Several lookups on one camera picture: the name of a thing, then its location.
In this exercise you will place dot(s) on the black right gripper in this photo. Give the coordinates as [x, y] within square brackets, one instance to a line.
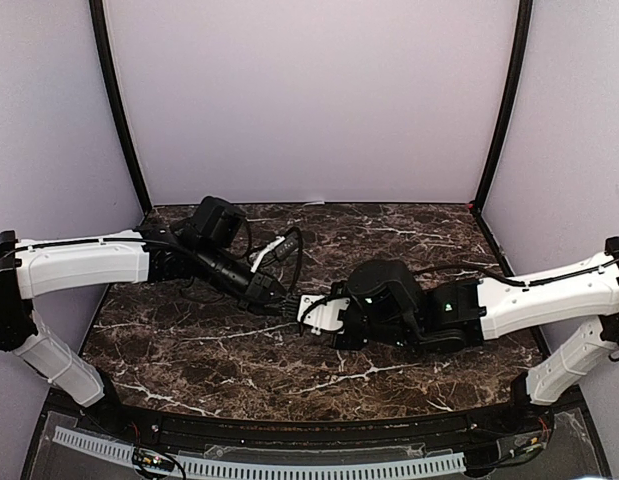
[337, 288]

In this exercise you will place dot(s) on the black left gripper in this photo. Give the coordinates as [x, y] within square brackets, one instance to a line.
[259, 294]

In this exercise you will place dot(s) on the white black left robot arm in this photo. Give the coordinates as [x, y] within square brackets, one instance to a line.
[196, 247]

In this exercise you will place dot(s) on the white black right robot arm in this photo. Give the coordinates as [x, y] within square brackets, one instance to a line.
[382, 301]

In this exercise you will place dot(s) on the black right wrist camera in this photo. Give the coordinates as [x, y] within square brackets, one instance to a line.
[317, 313]

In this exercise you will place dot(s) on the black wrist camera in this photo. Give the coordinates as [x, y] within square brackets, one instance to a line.
[277, 250]
[317, 313]

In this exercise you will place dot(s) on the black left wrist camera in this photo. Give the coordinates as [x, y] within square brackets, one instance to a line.
[277, 250]

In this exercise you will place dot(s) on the black table front rail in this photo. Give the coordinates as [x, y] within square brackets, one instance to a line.
[471, 427]

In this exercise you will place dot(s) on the white slotted cable duct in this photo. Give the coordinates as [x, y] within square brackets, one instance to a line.
[224, 462]

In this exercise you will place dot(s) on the black frame post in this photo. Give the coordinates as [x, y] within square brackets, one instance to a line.
[115, 101]
[510, 89]

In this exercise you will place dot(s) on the black right frame post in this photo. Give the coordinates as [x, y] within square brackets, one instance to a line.
[510, 89]

